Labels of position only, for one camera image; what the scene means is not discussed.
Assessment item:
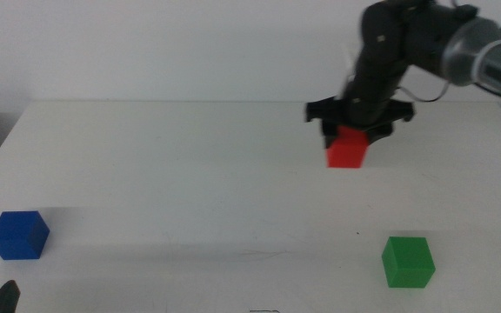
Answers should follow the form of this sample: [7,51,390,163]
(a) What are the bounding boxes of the green cube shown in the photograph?
[380,236,437,290]

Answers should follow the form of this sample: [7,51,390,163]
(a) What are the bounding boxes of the red cube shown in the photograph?
[324,125,371,170]

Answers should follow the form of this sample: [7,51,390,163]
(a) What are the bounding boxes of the thin wrist camera cable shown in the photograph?
[397,80,452,104]

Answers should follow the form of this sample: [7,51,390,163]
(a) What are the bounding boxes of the blue cube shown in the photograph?
[0,210,51,261]

